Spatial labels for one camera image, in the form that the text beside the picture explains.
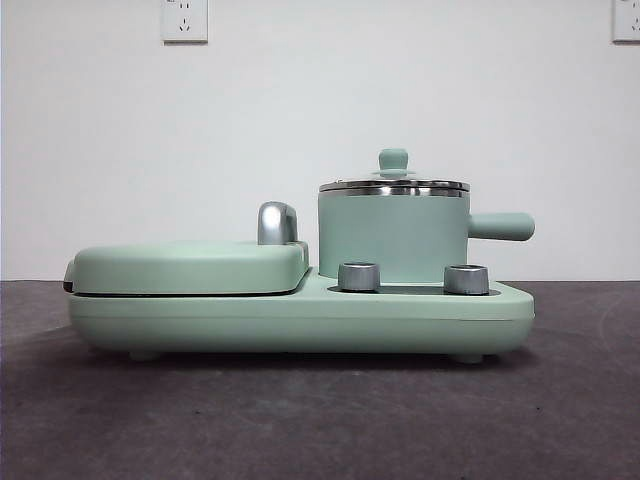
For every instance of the glass lid with green knob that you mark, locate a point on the glass lid with green knob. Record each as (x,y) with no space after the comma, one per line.
(394,160)

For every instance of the silver control knob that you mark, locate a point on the silver control knob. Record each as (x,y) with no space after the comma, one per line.
(466,279)
(359,276)

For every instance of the green breakfast maker base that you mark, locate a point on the green breakfast maker base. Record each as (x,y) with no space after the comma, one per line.
(300,320)

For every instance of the green hinged griddle cover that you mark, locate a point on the green hinged griddle cover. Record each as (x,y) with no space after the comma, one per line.
(185,267)

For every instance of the white wall socket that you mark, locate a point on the white wall socket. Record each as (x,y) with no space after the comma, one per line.
(627,20)
(185,22)

